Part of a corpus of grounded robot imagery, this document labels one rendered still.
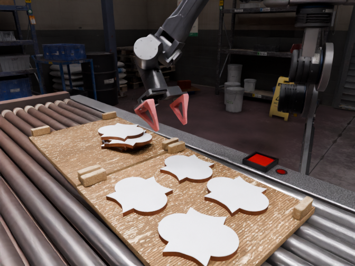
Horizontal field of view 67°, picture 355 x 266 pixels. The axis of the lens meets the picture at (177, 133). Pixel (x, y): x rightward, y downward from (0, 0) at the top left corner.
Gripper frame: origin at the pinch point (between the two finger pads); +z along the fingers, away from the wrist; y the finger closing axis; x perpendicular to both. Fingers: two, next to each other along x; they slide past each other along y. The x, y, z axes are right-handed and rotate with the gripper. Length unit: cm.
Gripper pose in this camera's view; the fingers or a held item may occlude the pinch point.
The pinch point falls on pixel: (170, 124)
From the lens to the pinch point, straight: 69.1
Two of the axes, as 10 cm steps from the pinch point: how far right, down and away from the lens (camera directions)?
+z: 3.6, 9.2, -1.3
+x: -5.8, 3.3, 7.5
